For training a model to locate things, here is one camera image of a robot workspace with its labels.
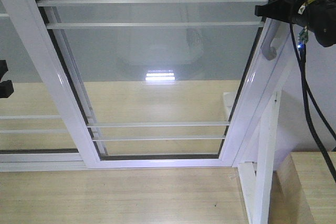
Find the grey metal door handle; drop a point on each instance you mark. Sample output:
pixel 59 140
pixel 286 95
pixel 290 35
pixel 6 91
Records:
pixel 267 50

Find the white framed glass sliding door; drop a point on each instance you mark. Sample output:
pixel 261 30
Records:
pixel 71 42

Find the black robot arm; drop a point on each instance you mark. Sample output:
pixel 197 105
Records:
pixel 325 34

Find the aluminium door floor track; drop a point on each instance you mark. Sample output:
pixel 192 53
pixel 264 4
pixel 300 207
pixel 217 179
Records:
pixel 41 162

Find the fixed glass door panel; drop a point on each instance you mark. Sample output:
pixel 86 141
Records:
pixel 30 120

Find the rear white support brace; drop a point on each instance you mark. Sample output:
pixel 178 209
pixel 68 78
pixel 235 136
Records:
pixel 228 103

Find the light wooden floor platform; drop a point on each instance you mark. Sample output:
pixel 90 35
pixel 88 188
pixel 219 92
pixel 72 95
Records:
pixel 153 195

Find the light wooden box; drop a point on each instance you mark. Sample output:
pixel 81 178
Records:
pixel 307 187

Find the white diagonal support brace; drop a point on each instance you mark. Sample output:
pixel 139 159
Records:
pixel 256 181

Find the white door frame post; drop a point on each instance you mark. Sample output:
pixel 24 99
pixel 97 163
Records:
pixel 281 75

